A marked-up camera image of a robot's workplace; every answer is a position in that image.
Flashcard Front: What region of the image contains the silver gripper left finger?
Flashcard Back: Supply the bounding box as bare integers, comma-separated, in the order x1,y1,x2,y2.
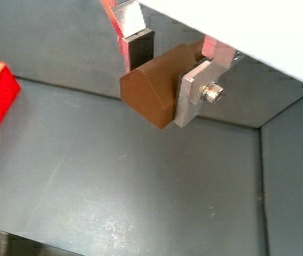
100,0,155,72

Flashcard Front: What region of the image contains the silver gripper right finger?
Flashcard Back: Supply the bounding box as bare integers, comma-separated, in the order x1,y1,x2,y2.
173,36,241,127

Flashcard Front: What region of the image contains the brown three prong object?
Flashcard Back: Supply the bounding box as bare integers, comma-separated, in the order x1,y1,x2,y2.
120,39,203,129

